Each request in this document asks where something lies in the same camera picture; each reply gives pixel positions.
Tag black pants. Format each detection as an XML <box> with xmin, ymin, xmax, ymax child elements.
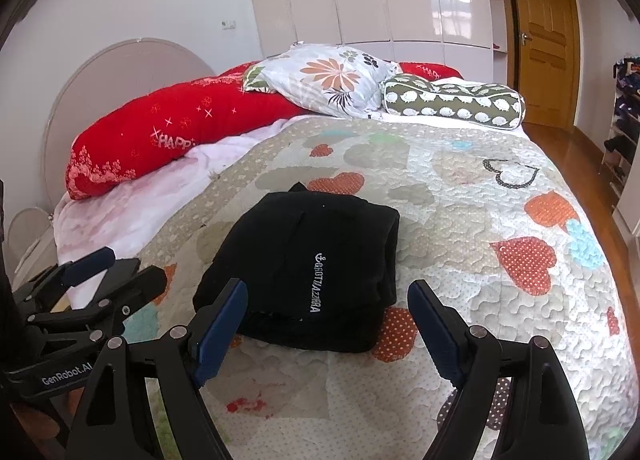
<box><xmin>193</xmin><ymin>184</ymin><xmax>400</xmax><ymax>353</ymax></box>

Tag white pink bed sheet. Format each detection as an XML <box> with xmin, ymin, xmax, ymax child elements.
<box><xmin>52</xmin><ymin>114</ymin><xmax>321</xmax><ymax>311</ymax></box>

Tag red long Christmas pillow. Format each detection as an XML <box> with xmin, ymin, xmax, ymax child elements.
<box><xmin>65</xmin><ymin>61</ymin><xmax>459</xmax><ymax>200</ymax></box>

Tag heart patterned quilt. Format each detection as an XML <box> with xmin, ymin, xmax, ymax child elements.
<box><xmin>125</xmin><ymin>118</ymin><xmax>639</xmax><ymax>459</ymax></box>

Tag round beige headboard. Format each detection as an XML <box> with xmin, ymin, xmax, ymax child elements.
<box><xmin>40</xmin><ymin>37</ymin><xmax>219</xmax><ymax>213</ymax></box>

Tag white cluttered shelf unit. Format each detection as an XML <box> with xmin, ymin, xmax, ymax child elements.
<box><xmin>600</xmin><ymin>56</ymin><xmax>639</xmax><ymax>238</ymax></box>

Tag olive green patterned bolster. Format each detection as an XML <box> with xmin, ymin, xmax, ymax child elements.
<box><xmin>382</xmin><ymin>73</ymin><xmax>526</xmax><ymax>130</ymax></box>

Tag white floral pillow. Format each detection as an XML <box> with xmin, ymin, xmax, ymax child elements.
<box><xmin>242</xmin><ymin>43</ymin><xmax>401</xmax><ymax>119</ymax></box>

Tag wooden door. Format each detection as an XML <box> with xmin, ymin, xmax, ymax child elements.
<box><xmin>506</xmin><ymin>0</ymin><xmax>580</xmax><ymax>132</ymax></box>

